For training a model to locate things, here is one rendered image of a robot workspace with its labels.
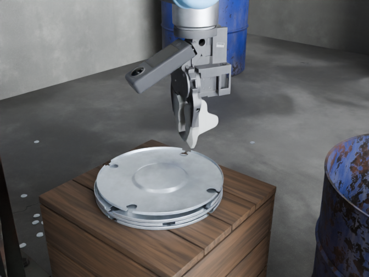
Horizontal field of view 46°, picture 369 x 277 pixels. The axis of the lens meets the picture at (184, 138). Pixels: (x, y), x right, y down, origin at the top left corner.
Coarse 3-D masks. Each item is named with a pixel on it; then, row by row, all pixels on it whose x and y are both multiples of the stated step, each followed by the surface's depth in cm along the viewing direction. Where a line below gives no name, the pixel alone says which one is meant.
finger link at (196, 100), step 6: (192, 84) 72; (192, 90) 70; (192, 96) 71; (198, 96) 71; (192, 102) 71; (198, 102) 71; (192, 108) 72; (198, 108) 72; (192, 114) 72; (198, 114) 72; (192, 120) 73; (198, 120) 74; (192, 126) 74; (198, 126) 74
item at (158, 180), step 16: (112, 160) 106; (128, 160) 107; (144, 160) 107; (160, 160) 107; (176, 160) 107; (192, 160) 107; (208, 160) 107; (112, 176) 100; (128, 176) 100; (144, 176) 99; (160, 176) 99; (176, 176) 99; (192, 176) 100; (208, 176) 100; (112, 192) 94; (128, 192) 94; (144, 192) 94; (160, 192) 94; (176, 192) 94; (192, 192) 94; (144, 208) 89; (160, 208) 89; (176, 208) 89; (192, 208) 88
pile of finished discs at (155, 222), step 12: (96, 192) 96; (216, 192) 96; (108, 204) 92; (132, 204) 92; (204, 204) 93; (216, 204) 95; (108, 216) 90; (120, 216) 88; (132, 216) 88; (144, 216) 88; (156, 216) 88; (168, 216) 88; (180, 216) 88; (192, 216) 88; (204, 216) 90; (144, 228) 87; (156, 228) 87; (168, 228) 87
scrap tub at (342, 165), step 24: (360, 144) 97; (336, 168) 95; (360, 168) 100; (336, 192) 77; (360, 192) 103; (336, 216) 78; (360, 216) 71; (336, 240) 79; (360, 240) 73; (336, 264) 80; (360, 264) 74
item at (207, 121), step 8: (184, 112) 75; (200, 112) 75; (200, 120) 75; (208, 120) 76; (216, 120) 77; (192, 128) 74; (200, 128) 76; (208, 128) 77; (192, 136) 75; (192, 144) 77
